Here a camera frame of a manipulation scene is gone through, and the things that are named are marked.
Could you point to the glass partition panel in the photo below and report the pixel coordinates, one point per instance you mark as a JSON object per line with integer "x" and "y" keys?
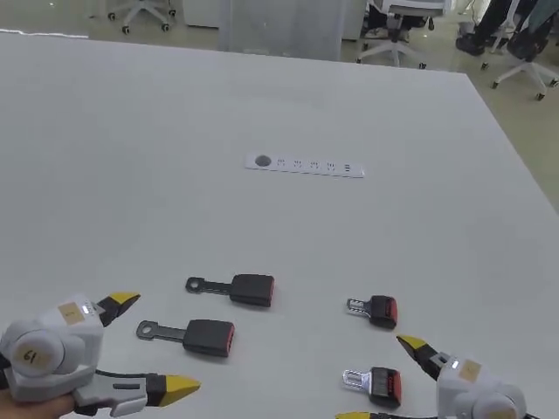
{"x": 279, "y": 26}

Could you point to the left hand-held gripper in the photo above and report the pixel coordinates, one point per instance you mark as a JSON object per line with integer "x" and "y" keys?
{"x": 52, "y": 345}

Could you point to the white office chair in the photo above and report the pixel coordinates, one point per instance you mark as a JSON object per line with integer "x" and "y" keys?
{"x": 395, "y": 30}
{"x": 144, "y": 11}
{"x": 524, "y": 65}

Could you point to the metal seat belt tongue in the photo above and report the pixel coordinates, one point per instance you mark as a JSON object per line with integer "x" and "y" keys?
{"x": 380, "y": 311}
{"x": 382, "y": 385}

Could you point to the black seat belt buckle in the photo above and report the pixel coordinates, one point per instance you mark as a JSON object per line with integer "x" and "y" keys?
{"x": 251, "y": 289}
{"x": 207, "y": 337}

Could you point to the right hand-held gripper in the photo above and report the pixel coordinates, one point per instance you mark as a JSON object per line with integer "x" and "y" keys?
{"x": 476, "y": 393}

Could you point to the white power strip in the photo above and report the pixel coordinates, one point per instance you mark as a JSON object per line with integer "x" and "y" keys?
{"x": 305, "y": 166}

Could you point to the person's left hand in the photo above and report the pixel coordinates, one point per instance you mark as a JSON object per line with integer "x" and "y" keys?
{"x": 35, "y": 409}

